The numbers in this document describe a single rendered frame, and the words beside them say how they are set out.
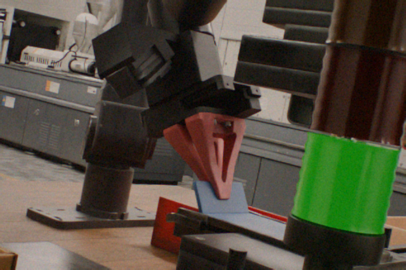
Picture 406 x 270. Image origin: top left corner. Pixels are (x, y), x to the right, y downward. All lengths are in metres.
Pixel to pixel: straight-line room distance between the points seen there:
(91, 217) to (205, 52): 0.35
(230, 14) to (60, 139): 2.73
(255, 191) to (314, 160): 6.00
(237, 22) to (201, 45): 8.60
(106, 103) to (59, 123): 7.39
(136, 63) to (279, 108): 5.61
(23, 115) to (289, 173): 3.90
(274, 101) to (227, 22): 3.26
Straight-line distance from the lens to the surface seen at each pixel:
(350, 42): 0.29
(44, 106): 8.57
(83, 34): 8.67
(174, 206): 0.87
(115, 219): 0.95
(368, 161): 0.28
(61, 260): 0.68
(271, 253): 0.55
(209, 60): 0.67
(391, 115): 0.29
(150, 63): 0.63
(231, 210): 0.67
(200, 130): 0.65
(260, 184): 6.24
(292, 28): 0.57
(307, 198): 0.29
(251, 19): 9.14
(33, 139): 8.67
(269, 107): 6.28
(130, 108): 0.92
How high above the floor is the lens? 1.09
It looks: 3 degrees down
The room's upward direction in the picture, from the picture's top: 11 degrees clockwise
